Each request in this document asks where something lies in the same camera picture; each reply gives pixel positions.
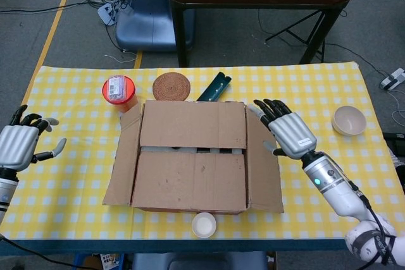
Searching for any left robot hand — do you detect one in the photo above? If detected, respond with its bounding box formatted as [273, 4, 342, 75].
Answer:
[0, 104, 68, 173]

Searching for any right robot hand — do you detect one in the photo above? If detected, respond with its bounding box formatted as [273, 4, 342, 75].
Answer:
[247, 99, 318, 160]

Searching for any red cardboard box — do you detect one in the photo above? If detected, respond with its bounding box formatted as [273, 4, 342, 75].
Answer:
[102, 99, 285, 215]

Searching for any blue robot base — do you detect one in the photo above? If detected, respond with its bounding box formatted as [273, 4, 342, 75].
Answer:
[115, 0, 196, 52]

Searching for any clear plastic container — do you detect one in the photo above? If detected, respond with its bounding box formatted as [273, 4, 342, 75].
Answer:
[106, 75, 128, 101]

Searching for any colourful printed box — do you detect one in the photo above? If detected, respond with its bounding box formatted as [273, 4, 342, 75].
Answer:
[99, 252, 125, 270]

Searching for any yellow checked tablecloth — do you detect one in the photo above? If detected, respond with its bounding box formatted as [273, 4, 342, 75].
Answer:
[0, 61, 396, 241]

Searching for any beige bowl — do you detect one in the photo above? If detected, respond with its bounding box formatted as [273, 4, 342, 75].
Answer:
[331, 105, 367, 137]

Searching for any white power strip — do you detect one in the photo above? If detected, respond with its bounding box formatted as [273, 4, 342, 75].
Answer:
[97, 0, 126, 27]
[378, 67, 405, 90]

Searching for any orange plastic cup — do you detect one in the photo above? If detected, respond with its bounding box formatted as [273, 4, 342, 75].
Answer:
[101, 75, 139, 114]

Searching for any white paper cup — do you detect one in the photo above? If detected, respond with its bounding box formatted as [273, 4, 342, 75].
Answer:
[191, 212, 217, 239]

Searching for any round woven coaster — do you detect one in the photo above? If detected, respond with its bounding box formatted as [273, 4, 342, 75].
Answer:
[152, 72, 192, 102]

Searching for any blue stool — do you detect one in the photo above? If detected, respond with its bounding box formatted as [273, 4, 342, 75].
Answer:
[131, 250, 270, 270]

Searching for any black floor cable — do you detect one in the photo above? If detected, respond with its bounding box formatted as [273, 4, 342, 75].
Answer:
[0, 0, 99, 15]

